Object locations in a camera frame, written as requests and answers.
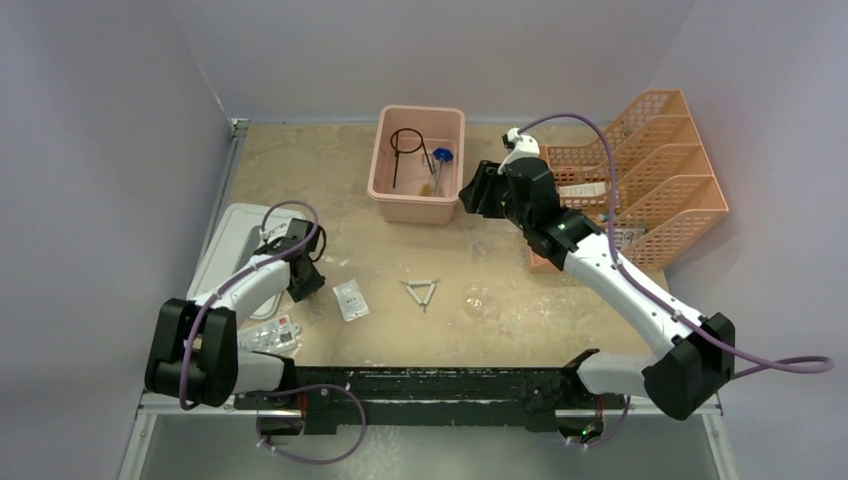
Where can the coloured marker pack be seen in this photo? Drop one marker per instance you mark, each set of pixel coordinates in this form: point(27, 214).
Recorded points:
point(625, 237)

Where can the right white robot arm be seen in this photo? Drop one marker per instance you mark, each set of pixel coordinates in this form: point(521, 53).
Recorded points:
point(687, 362)

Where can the small white packet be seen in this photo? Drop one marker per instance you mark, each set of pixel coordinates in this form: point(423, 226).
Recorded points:
point(351, 302)

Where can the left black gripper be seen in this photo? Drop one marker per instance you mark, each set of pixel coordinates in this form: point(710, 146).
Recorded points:
point(314, 282)

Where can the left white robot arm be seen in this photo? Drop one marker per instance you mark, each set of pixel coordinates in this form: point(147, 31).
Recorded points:
point(194, 356)

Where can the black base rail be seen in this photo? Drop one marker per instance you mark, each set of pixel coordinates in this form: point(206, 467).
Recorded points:
point(538, 389)

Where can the pink plastic bin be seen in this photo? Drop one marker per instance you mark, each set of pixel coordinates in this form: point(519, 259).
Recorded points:
point(440, 127)

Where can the metal crucible tongs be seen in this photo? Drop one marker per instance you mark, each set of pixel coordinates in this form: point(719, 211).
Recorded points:
point(431, 164)

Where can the aluminium frame rail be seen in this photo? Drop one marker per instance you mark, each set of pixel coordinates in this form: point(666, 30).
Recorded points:
point(409, 411)

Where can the spatula with blue clip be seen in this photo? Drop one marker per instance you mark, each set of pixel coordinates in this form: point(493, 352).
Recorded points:
point(443, 156)

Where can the white box in organizer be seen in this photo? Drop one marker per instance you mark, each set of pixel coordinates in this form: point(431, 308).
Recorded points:
point(585, 190)

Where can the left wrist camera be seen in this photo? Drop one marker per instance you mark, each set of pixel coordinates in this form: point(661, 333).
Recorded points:
point(269, 233)

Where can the blister pack with label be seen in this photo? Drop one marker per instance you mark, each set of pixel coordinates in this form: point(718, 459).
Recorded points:
point(274, 336)

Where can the white plastic bin lid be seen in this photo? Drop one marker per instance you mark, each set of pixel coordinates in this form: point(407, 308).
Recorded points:
point(233, 242)

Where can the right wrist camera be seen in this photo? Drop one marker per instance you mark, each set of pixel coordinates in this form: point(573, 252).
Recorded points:
point(518, 145)

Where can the small clear glass funnel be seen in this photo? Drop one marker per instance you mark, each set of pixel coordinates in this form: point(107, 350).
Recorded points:
point(478, 246)

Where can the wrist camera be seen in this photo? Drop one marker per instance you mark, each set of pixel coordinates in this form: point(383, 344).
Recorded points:
point(518, 145)
point(269, 233)

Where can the white clay triangle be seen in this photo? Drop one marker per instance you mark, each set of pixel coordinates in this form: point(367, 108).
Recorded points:
point(421, 291)

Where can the orange mesh file organizer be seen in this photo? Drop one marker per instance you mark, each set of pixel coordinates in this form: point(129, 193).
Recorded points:
point(659, 178)

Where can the clear glass beaker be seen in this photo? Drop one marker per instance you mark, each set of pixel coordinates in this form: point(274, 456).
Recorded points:
point(475, 300)

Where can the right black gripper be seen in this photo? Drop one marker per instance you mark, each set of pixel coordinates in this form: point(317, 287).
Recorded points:
point(481, 191)

